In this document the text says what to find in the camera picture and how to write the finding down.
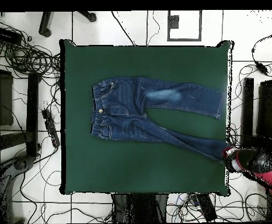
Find black chair leg with caster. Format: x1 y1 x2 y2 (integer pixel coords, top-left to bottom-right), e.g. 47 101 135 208
78 10 97 23
38 11 53 38

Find black power adapter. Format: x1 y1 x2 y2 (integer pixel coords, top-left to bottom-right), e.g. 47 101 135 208
254 61 270 76

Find tangle of black cables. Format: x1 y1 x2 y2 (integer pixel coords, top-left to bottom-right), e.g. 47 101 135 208
0 17 62 80

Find blue denim jeans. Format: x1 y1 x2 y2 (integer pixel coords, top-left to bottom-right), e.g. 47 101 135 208
90 75 231 164

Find black stand frame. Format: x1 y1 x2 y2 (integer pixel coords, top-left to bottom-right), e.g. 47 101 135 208
240 59 272 155
0 52 43 162

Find black power strip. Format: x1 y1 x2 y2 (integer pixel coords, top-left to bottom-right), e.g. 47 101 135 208
41 109 61 148
196 193 218 222

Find black box with cables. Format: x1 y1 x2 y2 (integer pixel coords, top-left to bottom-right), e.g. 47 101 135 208
0 26 23 44

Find grey square frame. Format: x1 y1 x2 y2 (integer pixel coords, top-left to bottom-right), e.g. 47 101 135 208
166 10 203 42

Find dark green table cloth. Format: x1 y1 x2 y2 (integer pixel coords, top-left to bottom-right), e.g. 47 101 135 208
59 39 234 196

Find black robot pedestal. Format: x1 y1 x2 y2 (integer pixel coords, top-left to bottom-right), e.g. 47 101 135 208
111 193 168 223

